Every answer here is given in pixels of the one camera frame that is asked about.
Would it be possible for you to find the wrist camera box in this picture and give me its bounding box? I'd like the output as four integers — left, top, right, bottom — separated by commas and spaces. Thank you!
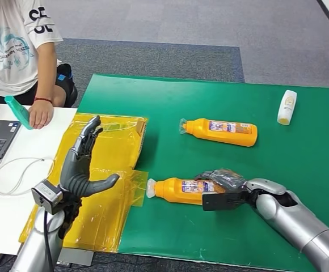
201, 189, 250, 212
30, 178, 64, 216

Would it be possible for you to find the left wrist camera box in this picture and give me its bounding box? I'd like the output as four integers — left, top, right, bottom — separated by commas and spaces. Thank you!
30, 178, 64, 216

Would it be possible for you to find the person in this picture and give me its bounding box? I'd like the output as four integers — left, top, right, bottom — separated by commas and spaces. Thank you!
0, 0, 79, 131

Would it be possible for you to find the teal plastic bottle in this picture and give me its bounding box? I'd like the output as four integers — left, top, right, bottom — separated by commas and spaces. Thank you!
4, 95, 33, 131

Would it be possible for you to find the person's left hand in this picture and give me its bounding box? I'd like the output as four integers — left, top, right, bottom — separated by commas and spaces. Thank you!
28, 99, 55, 131

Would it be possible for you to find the thin white cable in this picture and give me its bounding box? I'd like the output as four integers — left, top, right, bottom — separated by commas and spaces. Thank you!
0, 157, 55, 197

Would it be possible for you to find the small white bottle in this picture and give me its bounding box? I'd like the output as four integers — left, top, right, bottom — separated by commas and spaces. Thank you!
276, 89, 298, 126

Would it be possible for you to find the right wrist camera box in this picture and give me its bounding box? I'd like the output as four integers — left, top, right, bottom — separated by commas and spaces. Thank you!
201, 189, 250, 212

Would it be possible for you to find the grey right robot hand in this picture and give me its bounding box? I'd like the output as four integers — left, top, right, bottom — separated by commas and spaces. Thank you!
194, 168, 249, 195

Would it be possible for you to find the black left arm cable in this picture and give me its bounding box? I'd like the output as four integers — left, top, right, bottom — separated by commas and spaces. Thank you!
43, 209, 55, 272

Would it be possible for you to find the orange detergent bottle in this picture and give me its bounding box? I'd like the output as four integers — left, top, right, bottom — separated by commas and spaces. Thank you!
146, 176, 225, 206
178, 117, 259, 148

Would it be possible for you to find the green table mat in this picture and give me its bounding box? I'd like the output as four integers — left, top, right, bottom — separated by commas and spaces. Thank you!
76, 73, 329, 272

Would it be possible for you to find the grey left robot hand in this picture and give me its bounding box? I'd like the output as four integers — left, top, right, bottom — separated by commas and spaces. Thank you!
59, 115, 120, 198

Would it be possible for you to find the grey flat plate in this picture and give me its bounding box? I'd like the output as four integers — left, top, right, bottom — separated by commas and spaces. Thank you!
56, 247, 95, 267

